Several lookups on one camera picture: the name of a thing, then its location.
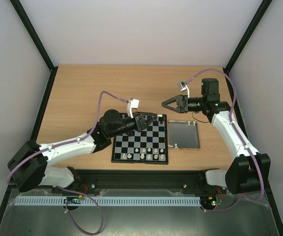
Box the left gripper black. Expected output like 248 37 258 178
109 112 158 138

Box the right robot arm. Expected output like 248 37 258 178
162 78 271 196

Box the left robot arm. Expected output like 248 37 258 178
7 109 158 192

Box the black white chessboard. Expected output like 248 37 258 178
111 114 169 165

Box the metal tray wooden rim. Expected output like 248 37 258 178
168 120 200 149

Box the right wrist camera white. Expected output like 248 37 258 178
177 81 190 97

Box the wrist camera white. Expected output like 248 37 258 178
177 81 190 97
127 98 140 118

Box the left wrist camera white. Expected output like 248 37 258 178
127 98 140 118

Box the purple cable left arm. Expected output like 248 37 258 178
6 90 132 185

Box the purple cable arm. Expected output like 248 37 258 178
6 90 132 185
185 68 265 202

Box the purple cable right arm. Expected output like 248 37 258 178
185 68 265 202

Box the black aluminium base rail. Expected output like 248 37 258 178
66 170 223 196

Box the white slotted cable duct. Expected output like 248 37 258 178
14 196 201 207

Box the purple cable floor loop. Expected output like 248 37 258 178
63 188 105 236

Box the black frame post left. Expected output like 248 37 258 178
9 0 55 72

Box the black frame post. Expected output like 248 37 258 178
9 0 55 72
224 0 273 72

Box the black frame post right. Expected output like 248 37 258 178
224 0 273 72

